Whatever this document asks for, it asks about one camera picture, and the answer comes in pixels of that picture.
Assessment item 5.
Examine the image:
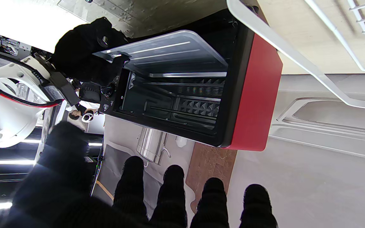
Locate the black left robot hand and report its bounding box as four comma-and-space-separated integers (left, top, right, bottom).
0, 122, 278, 228

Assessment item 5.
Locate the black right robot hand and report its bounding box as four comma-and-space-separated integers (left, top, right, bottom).
51, 17, 131, 86

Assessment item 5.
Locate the ribbed metal baking tray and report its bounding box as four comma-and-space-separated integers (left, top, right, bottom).
93, 30, 228, 76
149, 72, 227, 78

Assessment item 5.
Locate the black oven knob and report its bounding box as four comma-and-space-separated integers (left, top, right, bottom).
101, 85, 116, 98

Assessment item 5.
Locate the red-topped black toaster oven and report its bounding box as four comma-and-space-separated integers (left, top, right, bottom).
102, 9, 283, 152

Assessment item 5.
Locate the stainless steel stock pot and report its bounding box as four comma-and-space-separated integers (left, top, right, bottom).
137, 127, 172, 166

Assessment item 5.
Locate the brown wooden cutting board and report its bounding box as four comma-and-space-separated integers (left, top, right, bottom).
186, 142, 237, 214

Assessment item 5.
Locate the white kitchen sink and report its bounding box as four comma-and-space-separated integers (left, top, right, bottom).
270, 97, 365, 159

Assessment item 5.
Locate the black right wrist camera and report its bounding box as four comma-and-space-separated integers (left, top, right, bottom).
34, 54, 81, 106

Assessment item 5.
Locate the red black right arm cable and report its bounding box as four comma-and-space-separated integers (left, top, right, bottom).
0, 81, 64, 109

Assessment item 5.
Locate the white wire dish rack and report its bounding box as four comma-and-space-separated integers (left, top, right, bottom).
227, 0, 365, 110

